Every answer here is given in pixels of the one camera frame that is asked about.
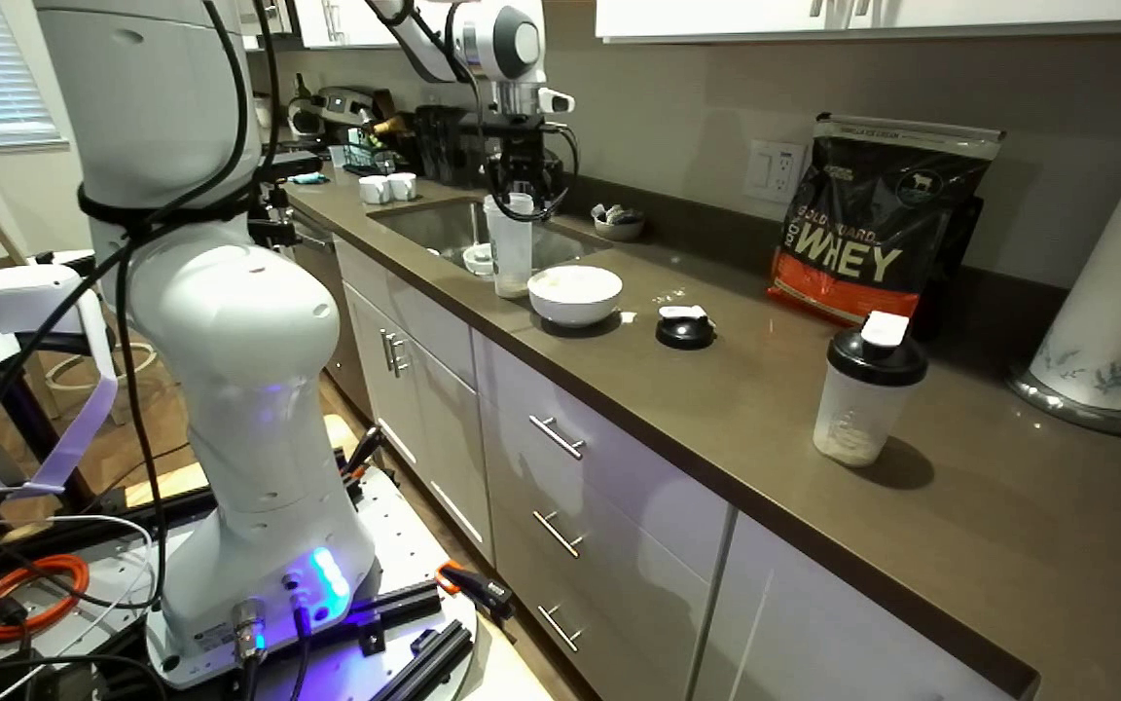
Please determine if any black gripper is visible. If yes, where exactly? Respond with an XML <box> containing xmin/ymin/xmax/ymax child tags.
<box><xmin>493</xmin><ymin>111</ymin><xmax>566</xmax><ymax>218</ymax></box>

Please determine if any translucent plastic cup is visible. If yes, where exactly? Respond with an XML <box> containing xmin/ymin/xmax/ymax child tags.
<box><xmin>480</xmin><ymin>188</ymin><xmax>541</xmax><ymax>302</ymax></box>

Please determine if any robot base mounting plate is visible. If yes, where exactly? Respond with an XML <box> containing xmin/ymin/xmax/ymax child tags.
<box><xmin>143</xmin><ymin>462</ymin><xmax>515</xmax><ymax>701</ymax></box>

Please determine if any white bowl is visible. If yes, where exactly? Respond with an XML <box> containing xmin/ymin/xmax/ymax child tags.
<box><xmin>526</xmin><ymin>262</ymin><xmax>627</xmax><ymax>331</ymax></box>

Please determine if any black bottle lid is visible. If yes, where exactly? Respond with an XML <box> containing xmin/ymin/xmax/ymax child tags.
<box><xmin>653</xmin><ymin>302</ymin><xmax>722</xmax><ymax>350</ymax></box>

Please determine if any shaker bottle with black lid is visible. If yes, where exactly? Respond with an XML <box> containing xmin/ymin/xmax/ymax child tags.
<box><xmin>810</xmin><ymin>307</ymin><xmax>929</xmax><ymax>472</ymax></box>

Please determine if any small white cup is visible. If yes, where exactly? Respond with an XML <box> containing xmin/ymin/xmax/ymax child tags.
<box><xmin>459</xmin><ymin>236</ymin><xmax>500</xmax><ymax>285</ymax></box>

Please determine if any steel kitchen sink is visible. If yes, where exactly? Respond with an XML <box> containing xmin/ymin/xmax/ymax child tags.
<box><xmin>371</xmin><ymin>194</ymin><xmax>596</xmax><ymax>275</ymax></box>

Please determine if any small white black dish holder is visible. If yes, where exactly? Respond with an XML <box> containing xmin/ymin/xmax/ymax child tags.
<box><xmin>587</xmin><ymin>199</ymin><xmax>650</xmax><ymax>245</ymax></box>

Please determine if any black whey protein bag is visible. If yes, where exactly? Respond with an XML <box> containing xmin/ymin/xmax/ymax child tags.
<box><xmin>768</xmin><ymin>109</ymin><xmax>1008</xmax><ymax>331</ymax></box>

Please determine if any white upper cabinet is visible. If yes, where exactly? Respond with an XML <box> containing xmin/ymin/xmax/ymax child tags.
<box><xmin>591</xmin><ymin>0</ymin><xmax>1121</xmax><ymax>45</ymax></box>

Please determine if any metal paper towel holder base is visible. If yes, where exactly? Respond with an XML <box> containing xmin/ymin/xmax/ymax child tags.
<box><xmin>1008</xmin><ymin>360</ymin><xmax>1121</xmax><ymax>441</ymax></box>

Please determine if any white paper towel roll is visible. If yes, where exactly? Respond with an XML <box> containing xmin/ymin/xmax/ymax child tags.
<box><xmin>1025</xmin><ymin>164</ymin><xmax>1121</xmax><ymax>420</ymax></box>

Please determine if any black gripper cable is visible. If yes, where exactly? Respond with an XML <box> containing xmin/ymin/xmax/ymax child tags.
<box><xmin>480</xmin><ymin>118</ymin><xmax>585</xmax><ymax>220</ymax></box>

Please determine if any metal cabinet door handle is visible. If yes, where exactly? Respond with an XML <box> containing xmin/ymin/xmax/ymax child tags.
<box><xmin>378</xmin><ymin>323</ymin><xmax>417</xmax><ymax>382</ymax></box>

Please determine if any metal drawer handle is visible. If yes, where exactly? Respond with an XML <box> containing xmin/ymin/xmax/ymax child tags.
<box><xmin>535</xmin><ymin>598</ymin><xmax>587</xmax><ymax>659</ymax></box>
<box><xmin>526</xmin><ymin>410</ymin><xmax>591</xmax><ymax>462</ymax></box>
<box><xmin>528</xmin><ymin>504</ymin><xmax>587</xmax><ymax>562</ymax></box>

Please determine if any white wall outlet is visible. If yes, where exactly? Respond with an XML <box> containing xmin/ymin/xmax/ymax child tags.
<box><xmin>740</xmin><ymin>134</ymin><xmax>810</xmax><ymax>205</ymax></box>

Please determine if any black clamp orange handle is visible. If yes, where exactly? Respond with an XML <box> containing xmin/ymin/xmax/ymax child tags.
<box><xmin>436</xmin><ymin>555</ymin><xmax>519</xmax><ymax>623</ymax></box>

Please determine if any white chair frame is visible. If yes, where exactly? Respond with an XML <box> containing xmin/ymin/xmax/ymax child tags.
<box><xmin>0</xmin><ymin>263</ymin><xmax>122</xmax><ymax>497</ymax></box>

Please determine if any orange cable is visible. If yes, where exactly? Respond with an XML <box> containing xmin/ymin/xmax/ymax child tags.
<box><xmin>0</xmin><ymin>550</ymin><xmax>94</xmax><ymax>650</ymax></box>

